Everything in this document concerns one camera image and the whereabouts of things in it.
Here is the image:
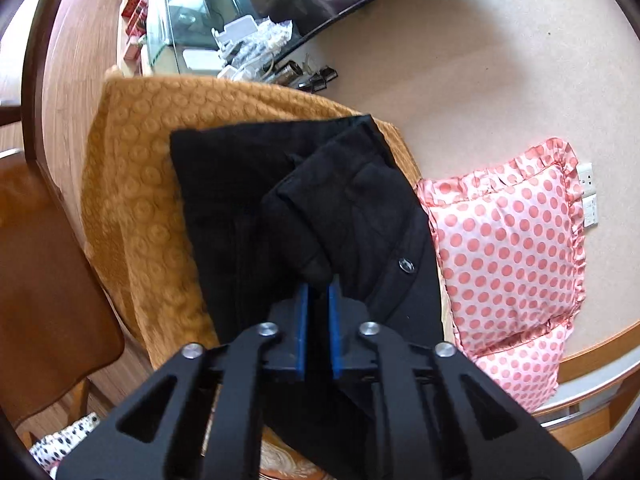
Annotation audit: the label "brown wooden chair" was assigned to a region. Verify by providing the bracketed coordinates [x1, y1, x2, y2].
[0, 149, 125, 448]

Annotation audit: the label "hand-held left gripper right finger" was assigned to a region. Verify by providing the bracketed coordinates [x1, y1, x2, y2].
[327, 275, 584, 480]

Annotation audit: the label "clear plastic bag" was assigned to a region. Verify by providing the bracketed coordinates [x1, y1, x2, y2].
[231, 17, 293, 68]

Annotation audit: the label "pink polka dot pillow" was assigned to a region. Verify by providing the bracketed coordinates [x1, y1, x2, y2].
[416, 138, 587, 412]

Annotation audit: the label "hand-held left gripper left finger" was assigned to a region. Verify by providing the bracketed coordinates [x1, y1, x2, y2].
[56, 283, 312, 480]

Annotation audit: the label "black binder clips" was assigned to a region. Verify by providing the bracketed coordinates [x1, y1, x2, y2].
[298, 66, 340, 94]

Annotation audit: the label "black white dotted cloth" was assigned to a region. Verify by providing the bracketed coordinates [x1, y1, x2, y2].
[29, 412, 103, 478]

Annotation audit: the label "white wall socket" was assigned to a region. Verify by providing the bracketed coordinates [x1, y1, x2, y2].
[576, 162, 600, 228]

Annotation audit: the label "white plastic box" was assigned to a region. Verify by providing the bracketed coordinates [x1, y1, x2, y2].
[212, 17, 259, 51]

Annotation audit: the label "black pants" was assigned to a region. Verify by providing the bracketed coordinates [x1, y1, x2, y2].
[169, 114, 446, 480]

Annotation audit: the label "mustard patterned blanket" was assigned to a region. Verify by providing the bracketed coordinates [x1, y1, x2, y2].
[80, 66, 425, 377]

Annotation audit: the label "red boxes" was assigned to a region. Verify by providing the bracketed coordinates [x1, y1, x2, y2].
[120, 0, 151, 61]

